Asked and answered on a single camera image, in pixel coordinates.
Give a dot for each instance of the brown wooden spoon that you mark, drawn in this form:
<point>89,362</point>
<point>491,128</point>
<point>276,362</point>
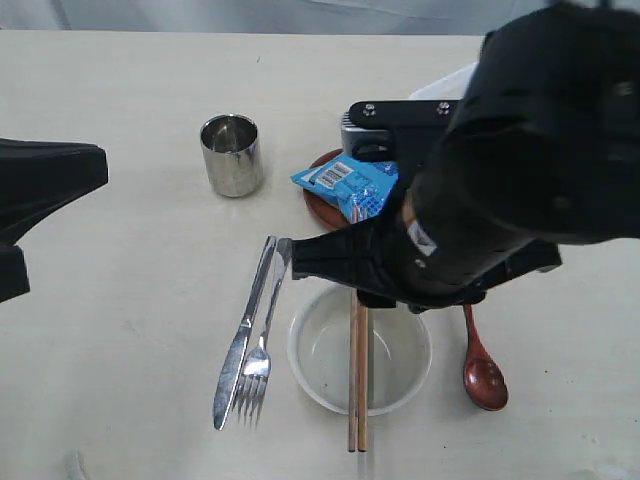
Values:
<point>482,378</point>

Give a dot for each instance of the stainless steel cup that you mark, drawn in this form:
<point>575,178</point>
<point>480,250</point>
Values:
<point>231,150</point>

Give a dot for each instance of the white perforated plastic basket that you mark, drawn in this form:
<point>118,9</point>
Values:
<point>455,82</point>

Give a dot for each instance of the white backdrop curtain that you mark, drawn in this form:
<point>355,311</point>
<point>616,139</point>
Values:
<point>393,17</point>

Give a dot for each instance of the wooden chopstick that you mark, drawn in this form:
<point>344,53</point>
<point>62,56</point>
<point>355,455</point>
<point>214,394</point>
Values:
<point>352,444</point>
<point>361,348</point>

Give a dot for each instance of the pale green ceramic bowl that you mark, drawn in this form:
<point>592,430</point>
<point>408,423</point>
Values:
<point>318,351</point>

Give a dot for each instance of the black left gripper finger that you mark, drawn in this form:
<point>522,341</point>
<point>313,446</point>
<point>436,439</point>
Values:
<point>38,178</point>
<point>14,279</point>

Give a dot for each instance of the silver metal utensil handle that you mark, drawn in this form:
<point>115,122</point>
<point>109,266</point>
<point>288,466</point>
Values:
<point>256,369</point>

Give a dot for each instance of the blue snack packet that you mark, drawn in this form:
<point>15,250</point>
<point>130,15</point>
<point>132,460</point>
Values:
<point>347,183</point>

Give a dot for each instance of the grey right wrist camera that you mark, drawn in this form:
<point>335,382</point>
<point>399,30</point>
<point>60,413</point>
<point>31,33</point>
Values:
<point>366,145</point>

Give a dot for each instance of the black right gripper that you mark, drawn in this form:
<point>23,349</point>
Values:
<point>428,248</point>

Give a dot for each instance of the dark metal knife handle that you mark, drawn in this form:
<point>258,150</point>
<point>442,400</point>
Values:
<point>231,368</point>

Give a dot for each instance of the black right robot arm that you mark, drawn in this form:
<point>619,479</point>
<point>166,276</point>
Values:
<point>541,151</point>

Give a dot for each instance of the brown wooden plate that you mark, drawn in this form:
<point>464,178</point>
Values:
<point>327,215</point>

